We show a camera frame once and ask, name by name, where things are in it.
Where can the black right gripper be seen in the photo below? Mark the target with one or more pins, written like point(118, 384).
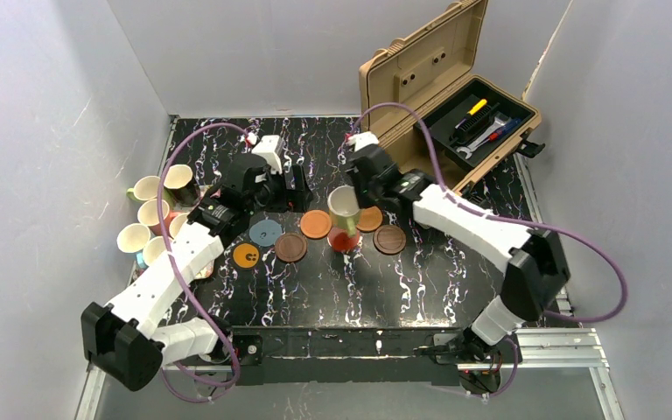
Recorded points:
point(362, 189)

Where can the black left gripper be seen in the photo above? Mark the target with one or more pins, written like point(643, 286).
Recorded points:
point(289, 189)

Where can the orange wooden coaster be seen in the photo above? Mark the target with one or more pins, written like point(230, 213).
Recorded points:
point(315, 224)

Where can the yellow mug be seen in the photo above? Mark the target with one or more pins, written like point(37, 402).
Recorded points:
point(344, 209)

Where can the light wooden coaster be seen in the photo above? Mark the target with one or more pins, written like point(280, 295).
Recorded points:
point(370, 219)

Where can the blue grey coaster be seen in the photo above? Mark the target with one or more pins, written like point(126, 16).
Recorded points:
point(265, 232)

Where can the dark brown coaster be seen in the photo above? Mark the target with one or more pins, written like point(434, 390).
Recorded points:
point(291, 247)

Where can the red coaster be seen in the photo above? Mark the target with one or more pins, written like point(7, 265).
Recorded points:
point(341, 241)

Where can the dark walnut coaster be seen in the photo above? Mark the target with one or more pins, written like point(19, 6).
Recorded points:
point(389, 239)

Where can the orange smiley coaster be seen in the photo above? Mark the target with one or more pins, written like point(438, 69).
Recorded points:
point(246, 255)

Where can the olive mug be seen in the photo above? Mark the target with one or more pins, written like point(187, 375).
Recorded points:
point(182, 185)

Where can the peach mug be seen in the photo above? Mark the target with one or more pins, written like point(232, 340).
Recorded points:
point(177, 223)

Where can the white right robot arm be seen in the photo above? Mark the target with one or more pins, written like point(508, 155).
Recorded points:
point(531, 259)

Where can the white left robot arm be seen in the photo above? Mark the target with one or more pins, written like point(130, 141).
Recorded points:
point(123, 338)

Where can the tan plastic toolbox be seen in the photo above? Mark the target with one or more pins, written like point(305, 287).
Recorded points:
point(421, 71)

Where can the black toolbox tray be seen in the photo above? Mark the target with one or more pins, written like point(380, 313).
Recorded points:
point(442, 120)

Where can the floral tray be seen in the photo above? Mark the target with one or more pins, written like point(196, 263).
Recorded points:
point(208, 270)

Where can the red blue screwdriver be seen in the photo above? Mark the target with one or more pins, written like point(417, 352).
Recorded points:
point(503, 130)

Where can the silver wrench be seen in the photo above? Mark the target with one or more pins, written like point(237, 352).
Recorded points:
point(469, 149)

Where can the pink mug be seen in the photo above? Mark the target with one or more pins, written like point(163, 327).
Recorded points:
point(154, 214)

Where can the green mug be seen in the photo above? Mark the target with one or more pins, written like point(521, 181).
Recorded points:
point(146, 189)

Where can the blue mug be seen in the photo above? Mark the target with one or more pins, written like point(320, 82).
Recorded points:
point(132, 240)

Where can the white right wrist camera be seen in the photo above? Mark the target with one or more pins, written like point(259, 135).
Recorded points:
point(358, 141)

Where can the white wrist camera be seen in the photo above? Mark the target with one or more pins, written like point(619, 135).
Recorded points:
point(270, 148)
point(358, 141)

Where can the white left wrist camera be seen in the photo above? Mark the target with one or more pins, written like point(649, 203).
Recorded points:
point(270, 148)

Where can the yellow handled screwdriver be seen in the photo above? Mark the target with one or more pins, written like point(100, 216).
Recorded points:
point(474, 110)

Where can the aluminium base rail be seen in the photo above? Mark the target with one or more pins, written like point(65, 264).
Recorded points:
point(334, 373)

